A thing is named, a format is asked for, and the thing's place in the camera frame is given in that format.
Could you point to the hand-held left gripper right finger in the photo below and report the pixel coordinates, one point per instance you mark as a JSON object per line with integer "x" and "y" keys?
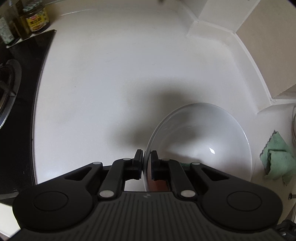
{"x": 153, "y": 165}

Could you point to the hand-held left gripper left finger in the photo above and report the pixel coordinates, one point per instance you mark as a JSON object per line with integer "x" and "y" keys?
{"x": 138, "y": 163}

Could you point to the green scouring pad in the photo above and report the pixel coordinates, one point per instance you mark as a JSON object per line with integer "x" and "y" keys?
{"x": 185, "y": 165}

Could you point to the white ceramic bowl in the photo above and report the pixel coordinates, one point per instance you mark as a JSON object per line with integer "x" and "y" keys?
{"x": 196, "y": 129}

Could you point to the small metal knob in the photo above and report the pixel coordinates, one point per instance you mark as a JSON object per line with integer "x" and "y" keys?
{"x": 292, "y": 196}

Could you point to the green microfibre cloth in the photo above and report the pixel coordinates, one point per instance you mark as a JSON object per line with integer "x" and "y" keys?
{"x": 277, "y": 162}

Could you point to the clear glass pot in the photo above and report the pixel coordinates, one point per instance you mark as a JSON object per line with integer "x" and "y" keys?
{"x": 294, "y": 122}

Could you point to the black glass gas stove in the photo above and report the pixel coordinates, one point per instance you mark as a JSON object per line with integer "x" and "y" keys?
{"x": 22, "y": 139}

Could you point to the yellow label sauce jar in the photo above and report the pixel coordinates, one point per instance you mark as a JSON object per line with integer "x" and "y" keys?
{"x": 37, "y": 21}

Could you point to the dark glass bottle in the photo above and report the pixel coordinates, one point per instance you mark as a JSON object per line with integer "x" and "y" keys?
{"x": 21, "y": 29}

